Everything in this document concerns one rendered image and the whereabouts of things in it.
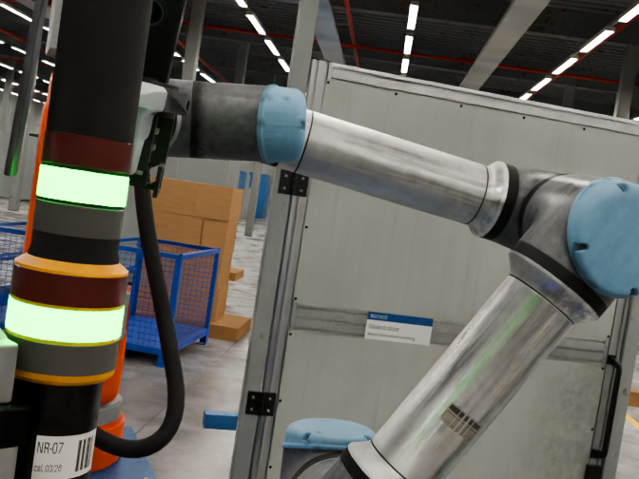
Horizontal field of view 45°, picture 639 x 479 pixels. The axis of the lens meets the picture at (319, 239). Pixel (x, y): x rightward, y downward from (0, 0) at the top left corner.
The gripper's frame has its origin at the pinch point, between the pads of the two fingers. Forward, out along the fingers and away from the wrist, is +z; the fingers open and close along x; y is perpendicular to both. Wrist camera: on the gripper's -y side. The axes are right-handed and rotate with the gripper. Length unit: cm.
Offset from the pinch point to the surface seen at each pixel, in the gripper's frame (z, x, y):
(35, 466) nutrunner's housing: 18.7, -2.1, 14.8
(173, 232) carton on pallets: -774, 0, 129
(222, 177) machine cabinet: -1026, -49, 79
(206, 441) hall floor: -415, -49, 199
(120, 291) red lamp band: 17.3, -3.8, 8.0
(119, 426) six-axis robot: -353, 5, 172
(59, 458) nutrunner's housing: 18.6, -2.9, 14.4
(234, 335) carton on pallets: -734, -83, 218
